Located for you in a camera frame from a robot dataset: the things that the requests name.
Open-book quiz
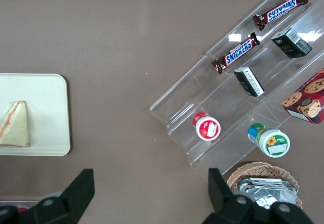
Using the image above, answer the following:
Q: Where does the red lid snack cup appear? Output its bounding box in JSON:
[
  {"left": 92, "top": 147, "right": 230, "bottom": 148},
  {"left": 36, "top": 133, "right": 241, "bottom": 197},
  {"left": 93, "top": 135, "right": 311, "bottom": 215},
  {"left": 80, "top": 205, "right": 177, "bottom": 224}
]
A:
[{"left": 192, "top": 111, "right": 222, "bottom": 142}]

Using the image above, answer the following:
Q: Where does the clear acrylic stepped display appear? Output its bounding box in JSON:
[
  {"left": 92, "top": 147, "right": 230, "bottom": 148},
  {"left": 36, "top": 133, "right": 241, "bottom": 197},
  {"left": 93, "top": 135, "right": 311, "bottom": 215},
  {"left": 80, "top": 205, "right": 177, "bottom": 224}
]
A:
[{"left": 148, "top": 0, "right": 324, "bottom": 182}]

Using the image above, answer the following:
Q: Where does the triangular sandwich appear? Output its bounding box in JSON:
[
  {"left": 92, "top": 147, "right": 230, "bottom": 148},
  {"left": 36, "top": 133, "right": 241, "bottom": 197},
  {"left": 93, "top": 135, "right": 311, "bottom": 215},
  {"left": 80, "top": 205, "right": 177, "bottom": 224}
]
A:
[{"left": 0, "top": 100, "right": 30, "bottom": 148}]

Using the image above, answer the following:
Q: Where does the red chocolate chip cookie box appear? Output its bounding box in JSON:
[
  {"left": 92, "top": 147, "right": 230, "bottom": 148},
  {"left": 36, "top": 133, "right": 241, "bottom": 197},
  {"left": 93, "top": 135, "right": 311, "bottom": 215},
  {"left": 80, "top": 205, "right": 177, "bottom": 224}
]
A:
[{"left": 281, "top": 68, "right": 324, "bottom": 125}]

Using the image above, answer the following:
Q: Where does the aluminium foil container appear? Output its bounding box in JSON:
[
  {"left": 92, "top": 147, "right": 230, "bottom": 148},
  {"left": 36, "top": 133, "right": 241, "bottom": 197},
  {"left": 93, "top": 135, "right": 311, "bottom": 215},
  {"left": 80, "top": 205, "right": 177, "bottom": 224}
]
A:
[{"left": 236, "top": 176, "right": 300, "bottom": 210}]

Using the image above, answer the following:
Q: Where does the cream plastic serving tray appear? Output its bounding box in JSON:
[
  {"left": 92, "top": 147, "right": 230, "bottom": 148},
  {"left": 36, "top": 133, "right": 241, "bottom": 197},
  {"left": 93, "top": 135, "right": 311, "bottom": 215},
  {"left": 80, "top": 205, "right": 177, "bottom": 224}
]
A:
[{"left": 0, "top": 73, "right": 71, "bottom": 157}]

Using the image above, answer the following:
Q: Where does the clear acrylic bottle rack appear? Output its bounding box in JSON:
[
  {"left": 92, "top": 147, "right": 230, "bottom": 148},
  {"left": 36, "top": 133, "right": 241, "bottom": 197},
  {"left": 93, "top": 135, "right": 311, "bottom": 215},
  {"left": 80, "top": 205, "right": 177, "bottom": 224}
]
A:
[{"left": 0, "top": 199, "right": 41, "bottom": 209}]

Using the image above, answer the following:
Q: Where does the light wicker basket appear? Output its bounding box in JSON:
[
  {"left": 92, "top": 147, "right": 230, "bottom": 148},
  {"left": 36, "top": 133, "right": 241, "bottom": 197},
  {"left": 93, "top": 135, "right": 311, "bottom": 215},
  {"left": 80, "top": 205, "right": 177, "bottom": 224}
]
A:
[{"left": 226, "top": 161, "right": 304, "bottom": 210}]

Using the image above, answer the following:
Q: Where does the green lid snack cup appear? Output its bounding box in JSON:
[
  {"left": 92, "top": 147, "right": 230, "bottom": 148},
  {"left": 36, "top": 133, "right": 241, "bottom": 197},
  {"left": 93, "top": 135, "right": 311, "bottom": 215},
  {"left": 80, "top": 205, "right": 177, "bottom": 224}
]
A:
[{"left": 247, "top": 122, "right": 291, "bottom": 158}]

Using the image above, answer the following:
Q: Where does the small black carton box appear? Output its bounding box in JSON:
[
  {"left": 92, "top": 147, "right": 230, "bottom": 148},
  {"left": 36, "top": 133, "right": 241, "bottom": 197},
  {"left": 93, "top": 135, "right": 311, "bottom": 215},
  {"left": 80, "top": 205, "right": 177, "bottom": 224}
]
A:
[
  {"left": 270, "top": 27, "right": 313, "bottom": 59},
  {"left": 233, "top": 66, "right": 266, "bottom": 98}
]

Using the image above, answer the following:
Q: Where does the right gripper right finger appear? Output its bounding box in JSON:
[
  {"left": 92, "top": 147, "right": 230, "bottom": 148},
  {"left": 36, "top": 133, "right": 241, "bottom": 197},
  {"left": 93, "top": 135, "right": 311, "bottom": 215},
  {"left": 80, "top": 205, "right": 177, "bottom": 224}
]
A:
[{"left": 208, "top": 168, "right": 257, "bottom": 224}]

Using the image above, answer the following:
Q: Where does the Snickers chocolate bar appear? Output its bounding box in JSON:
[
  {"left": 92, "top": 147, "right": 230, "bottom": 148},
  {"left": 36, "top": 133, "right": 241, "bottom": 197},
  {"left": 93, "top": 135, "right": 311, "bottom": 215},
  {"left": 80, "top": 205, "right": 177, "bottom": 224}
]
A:
[
  {"left": 253, "top": 0, "right": 310, "bottom": 31},
  {"left": 211, "top": 32, "right": 261, "bottom": 75}
]

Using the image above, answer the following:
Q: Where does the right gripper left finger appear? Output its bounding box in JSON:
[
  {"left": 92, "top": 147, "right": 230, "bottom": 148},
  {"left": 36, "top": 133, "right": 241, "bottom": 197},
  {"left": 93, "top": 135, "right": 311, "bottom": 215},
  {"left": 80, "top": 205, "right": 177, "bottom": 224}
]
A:
[{"left": 31, "top": 168, "right": 96, "bottom": 224}]

